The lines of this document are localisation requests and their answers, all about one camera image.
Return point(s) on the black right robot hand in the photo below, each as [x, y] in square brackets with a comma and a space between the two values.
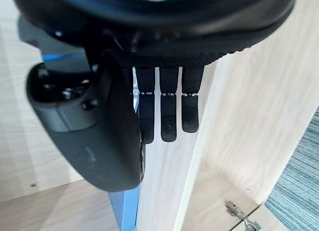
[104, 131]

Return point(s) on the blue folder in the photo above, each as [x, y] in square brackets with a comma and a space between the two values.
[124, 208]

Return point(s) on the light wood cabinet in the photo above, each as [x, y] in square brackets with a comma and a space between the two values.
[224, 131]

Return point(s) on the metal cabinet door hinge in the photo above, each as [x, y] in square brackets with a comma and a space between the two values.
[241, 213]

